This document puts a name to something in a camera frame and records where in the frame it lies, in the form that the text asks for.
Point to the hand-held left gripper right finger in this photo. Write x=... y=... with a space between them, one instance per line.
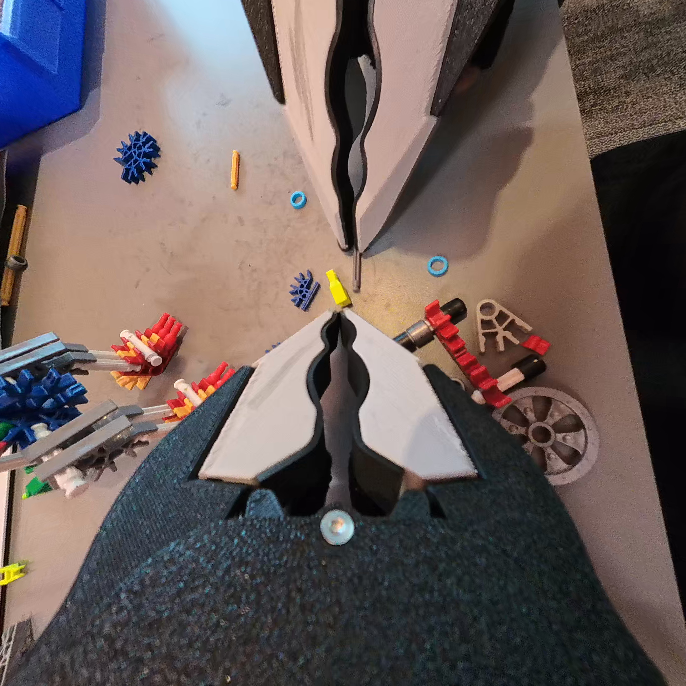
x=418 y=423

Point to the person's right hand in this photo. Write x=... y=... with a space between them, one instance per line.
x=471 y=77

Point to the white rod with black cap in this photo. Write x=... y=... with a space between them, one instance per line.
x=509 y=378

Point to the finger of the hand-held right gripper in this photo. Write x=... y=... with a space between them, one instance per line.
x=407 y=80
x=300 y=80

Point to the lime clip connector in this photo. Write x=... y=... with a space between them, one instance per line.
x=10 y=572

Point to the blue plastic bin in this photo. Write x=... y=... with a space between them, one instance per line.
x=37 y=64

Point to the person's dark clothing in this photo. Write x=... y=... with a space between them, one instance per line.
x=643 y=429

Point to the short yellow rod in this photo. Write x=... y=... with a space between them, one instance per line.
x=234 y=170

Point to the thin dark grey rod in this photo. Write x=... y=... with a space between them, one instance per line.
x=356 y=270

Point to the red connector rack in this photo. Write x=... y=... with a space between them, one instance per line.
x=461 y=348

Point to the grey spoked wheel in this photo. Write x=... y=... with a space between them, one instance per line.
x=529 y=433

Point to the small red clip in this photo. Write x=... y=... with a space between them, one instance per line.
x=536 y=344

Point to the multicoloured construction toy model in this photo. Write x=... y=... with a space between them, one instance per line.
x=53 y=396

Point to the beige triangular connector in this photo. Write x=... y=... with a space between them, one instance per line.
x=496 y=327

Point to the large blue snowflake connector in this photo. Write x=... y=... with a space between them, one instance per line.
x=136 y=158

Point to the long tan rod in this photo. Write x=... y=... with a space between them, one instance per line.
x=16 y=236

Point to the small blue fan connector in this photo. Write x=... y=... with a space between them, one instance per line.
x=304 y=292

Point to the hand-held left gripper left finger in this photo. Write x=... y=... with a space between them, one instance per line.
x=257 y=423

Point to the yellow clip connector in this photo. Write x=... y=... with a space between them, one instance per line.
x=337 y=289

